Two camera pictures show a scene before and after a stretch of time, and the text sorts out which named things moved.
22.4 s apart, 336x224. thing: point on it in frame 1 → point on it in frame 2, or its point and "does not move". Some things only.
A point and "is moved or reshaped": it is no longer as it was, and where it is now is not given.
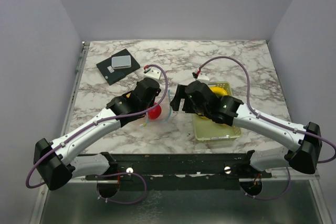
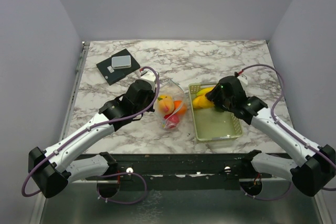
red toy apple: x=155 y=113 → x=171 y=121
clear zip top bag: x=161 y=112 is moved or reshaped
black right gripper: x=175 y=102 → x=214 y=95
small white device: x=121 y=62 does not move
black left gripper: x=153 y=102 does not move
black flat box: x=113 y=75 does not move
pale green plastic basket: x=209 y=129 does not move
